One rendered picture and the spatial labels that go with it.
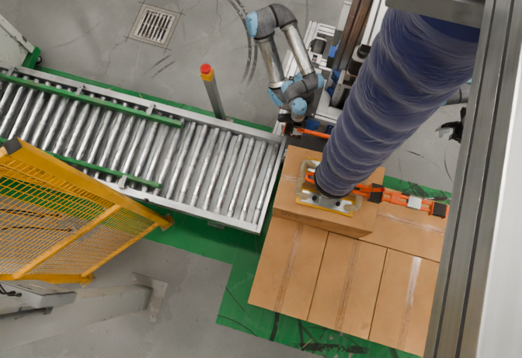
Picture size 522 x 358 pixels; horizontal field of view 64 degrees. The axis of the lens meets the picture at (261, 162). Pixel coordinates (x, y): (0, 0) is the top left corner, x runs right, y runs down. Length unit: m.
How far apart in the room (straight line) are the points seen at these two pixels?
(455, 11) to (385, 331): 2.46
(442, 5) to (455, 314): 0.44
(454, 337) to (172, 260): 3.15
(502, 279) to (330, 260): 2.52
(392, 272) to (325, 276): 0.44
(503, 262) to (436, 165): 3.40
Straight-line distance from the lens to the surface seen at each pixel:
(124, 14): 4.33
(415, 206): 2.46
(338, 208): 2.47
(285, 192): 2.48
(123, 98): 3.23
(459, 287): 0.41
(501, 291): 0.37
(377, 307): 2.93
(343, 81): 2.36
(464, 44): 0.82
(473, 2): 0.69
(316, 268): 2.85
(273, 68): 2.28
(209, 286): 3.41
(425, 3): 0.69
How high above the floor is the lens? 3.38
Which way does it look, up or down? 75 degrees down
